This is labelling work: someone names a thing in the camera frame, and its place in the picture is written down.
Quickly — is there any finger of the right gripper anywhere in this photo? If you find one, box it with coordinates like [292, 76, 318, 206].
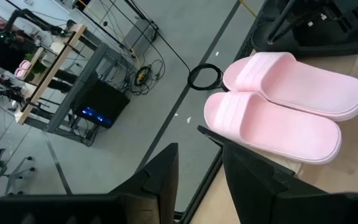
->
[266, 0, 298, 44]

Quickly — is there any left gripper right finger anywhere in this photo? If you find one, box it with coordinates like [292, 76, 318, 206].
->
[222, 141, 338, 224]

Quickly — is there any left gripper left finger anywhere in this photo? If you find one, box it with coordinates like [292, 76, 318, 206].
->
[109, 142, 180, 224]

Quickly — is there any black slide sandal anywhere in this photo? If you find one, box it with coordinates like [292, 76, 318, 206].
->
[251, 0, 358, 58]

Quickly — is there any black computer tower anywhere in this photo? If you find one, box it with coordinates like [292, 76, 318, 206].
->
[71, 79, 132, 129]

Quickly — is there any small green plant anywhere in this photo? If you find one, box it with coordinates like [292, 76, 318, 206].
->
[25, 52, 47, 74]

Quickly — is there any yellow floor cable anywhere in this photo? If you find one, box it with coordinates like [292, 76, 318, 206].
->
[239, 0, 257, 19]

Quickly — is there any black coiled floor cable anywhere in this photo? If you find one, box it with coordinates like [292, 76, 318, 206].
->
[187, 63, 224, 91]

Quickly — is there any wooden workstation table grey frame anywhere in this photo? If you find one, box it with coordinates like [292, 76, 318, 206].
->
[14, 23, 136, 147]

